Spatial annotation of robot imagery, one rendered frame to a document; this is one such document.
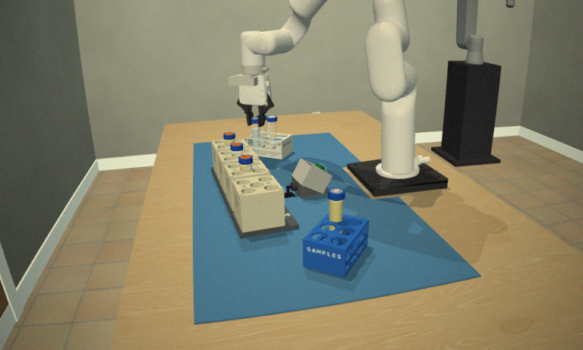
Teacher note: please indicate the cream tube rack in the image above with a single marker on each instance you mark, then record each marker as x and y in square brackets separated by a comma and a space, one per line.
[270, 150]

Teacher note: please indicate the blue bench mat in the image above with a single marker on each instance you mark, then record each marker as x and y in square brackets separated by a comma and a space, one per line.
[236, 278]

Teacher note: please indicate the blue tube rack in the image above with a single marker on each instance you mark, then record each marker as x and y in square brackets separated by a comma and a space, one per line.
[332, 257]

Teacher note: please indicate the beige bucket adapter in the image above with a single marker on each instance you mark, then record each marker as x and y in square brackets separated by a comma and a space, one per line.
[217, 144]
[259, 203]
[232, 171]
[225, 157]

